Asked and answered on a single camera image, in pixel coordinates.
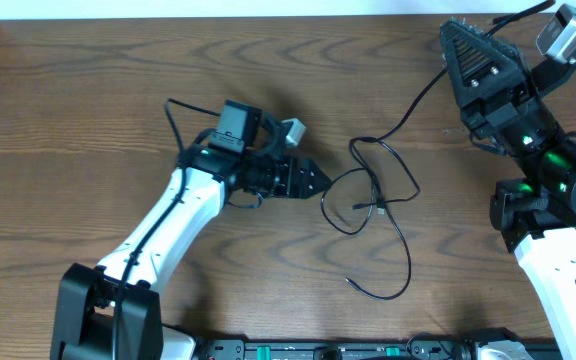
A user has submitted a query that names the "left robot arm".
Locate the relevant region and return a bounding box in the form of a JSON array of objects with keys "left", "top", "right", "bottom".
[{"left": 50, "top": 100, "right": 331, "bottom": 359}]

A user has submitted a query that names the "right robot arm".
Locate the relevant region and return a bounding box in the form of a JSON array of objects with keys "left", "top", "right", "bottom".
[{"left": 440, "top": 20, "right": 576, "bottom": 359}]

